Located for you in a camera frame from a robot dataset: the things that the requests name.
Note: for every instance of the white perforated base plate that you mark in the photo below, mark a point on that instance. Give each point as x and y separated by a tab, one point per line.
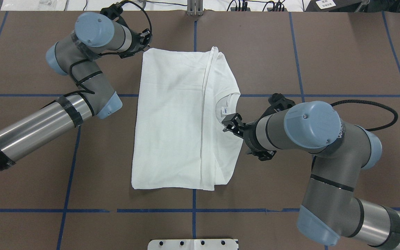
193	244

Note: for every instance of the grey aluminium post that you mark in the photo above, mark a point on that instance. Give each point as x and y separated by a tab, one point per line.
195	8

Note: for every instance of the black power strip plugs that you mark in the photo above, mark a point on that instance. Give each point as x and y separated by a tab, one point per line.
257	5

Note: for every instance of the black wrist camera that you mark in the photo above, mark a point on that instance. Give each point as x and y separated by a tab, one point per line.
278	103
113	12

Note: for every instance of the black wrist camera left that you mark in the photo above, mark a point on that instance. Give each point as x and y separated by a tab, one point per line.
113	12

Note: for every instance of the black box with label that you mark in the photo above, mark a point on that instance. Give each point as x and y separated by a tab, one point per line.
332	5

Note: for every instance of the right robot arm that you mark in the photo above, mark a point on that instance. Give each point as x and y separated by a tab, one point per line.
341	150

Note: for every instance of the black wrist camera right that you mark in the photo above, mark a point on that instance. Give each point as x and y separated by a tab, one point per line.
278	103

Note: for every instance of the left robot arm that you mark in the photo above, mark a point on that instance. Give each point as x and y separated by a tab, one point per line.
94	35

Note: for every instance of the white long-sleeve printed shirt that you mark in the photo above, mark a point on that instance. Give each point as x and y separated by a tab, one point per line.
179	139

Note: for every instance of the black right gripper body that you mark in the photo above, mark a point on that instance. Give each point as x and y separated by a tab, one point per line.
248	133

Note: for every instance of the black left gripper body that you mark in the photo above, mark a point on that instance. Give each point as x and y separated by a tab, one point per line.
136	42

